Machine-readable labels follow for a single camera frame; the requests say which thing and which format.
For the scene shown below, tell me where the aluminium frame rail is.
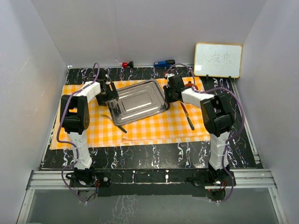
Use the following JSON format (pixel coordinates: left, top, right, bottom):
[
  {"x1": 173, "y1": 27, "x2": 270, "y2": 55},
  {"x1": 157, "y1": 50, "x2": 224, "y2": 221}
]
[{"x1": 17, "y1": 168, "x2": 288, "y2": 224}]

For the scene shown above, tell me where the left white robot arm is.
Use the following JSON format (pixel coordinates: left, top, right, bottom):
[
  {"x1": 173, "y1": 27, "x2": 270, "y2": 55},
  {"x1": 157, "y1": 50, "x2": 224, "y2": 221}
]
[{"x1": 57, "y1": 80, "x2": 118, "y2": 186}]

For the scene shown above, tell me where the blue marker pen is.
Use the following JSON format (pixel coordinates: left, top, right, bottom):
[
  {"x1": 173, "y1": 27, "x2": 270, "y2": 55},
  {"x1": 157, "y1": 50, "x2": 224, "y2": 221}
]
[{"x1": 153, "y1": 59, "x2": 176, "y2": 68}]

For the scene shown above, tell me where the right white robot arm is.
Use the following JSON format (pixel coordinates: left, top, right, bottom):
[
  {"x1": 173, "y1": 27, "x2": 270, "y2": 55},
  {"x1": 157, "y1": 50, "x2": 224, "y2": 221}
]
[{"x1": 163, "y1": 74, "x2": 234, "y2": 185}]

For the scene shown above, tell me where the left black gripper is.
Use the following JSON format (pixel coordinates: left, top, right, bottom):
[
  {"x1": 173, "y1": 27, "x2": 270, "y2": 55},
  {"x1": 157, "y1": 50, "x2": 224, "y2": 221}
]
[{"x1": 96, "y1": 83, "x2": 118, "y2": 106}]

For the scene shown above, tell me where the silver metal tray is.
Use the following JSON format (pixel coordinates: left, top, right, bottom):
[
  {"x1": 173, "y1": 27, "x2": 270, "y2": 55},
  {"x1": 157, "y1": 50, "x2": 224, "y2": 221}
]
[{"x1": 108, "y1": 79, "x2": 170, "y2": 126}]

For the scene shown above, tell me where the red black knob tool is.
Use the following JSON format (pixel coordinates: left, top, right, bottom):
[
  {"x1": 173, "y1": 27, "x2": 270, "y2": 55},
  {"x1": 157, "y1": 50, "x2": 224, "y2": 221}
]
[{"x1": 122, "y1": 61, "x2": 134, "y2": 68}]

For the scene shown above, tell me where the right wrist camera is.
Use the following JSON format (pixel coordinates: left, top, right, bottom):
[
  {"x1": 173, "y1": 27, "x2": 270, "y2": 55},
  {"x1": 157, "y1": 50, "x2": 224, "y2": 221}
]
[{"x1": 164, "y1": 73, "x2": 174, "y2": 79}]

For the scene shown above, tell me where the silver fork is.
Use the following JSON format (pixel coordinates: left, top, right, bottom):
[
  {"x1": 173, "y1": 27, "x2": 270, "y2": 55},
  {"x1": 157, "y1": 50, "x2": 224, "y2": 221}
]
[{"x1": 101, "y1": 114, "x2": 127, "y2": 133}]

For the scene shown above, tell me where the orange translucent cup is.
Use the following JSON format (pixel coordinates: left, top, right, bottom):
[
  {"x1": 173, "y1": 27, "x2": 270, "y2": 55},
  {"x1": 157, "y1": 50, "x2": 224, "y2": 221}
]
[{"x1": 185, "y1": 81, "x2": 199, "y2": 90}]

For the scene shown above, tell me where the black handled table knife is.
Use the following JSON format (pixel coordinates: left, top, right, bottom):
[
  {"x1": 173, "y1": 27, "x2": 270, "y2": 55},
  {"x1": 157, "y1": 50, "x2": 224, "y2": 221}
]
[{"x1": 180, "y1": 102, "x2": 195, "y2": 130}]

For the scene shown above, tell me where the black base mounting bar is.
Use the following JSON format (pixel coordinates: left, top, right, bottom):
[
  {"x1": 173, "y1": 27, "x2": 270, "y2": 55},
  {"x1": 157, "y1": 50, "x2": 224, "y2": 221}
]
[{"x1": 70, "y1": 168, "x2": 234, "y2": 198}]

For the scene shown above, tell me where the small whiteboard yellow frame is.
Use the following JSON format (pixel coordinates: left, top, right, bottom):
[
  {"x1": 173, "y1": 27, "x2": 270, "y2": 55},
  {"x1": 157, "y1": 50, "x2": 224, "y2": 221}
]
[{"x1": 193, "y1": 42, "x2": 243, "y2": 78}]

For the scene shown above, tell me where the yellow checkered tablecloth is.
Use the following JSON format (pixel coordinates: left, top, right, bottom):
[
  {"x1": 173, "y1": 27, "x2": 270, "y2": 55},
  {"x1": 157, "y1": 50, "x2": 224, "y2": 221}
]
[{"x1": 49, "y1": 76, "x2": 212, "y2": 150}]

